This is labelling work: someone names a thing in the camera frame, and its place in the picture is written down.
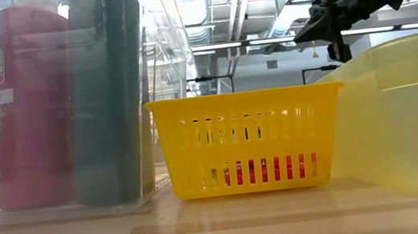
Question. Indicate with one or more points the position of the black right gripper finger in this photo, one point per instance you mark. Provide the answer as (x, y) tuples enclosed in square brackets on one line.
[(321, 17), (329, 32)]

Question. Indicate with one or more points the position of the teal paint bottle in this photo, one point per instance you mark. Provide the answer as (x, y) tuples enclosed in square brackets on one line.
[(113, 125)]

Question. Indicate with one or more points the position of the red paint bottle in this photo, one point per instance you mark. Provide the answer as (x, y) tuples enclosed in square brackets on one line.
[(33, 136)]

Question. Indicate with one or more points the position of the ceiling light strip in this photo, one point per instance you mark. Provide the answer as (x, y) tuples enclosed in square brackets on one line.
[(264, 41)]

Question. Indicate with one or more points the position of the yellow slotted plastic basket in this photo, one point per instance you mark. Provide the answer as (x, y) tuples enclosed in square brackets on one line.
[(243, 102)]

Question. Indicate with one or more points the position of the clear plastic bin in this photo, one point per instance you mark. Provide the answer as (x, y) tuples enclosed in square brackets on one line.
[(166, 37)]

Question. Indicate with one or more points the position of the black frame rig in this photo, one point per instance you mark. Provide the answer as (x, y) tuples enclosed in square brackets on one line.
[(324, 68)]

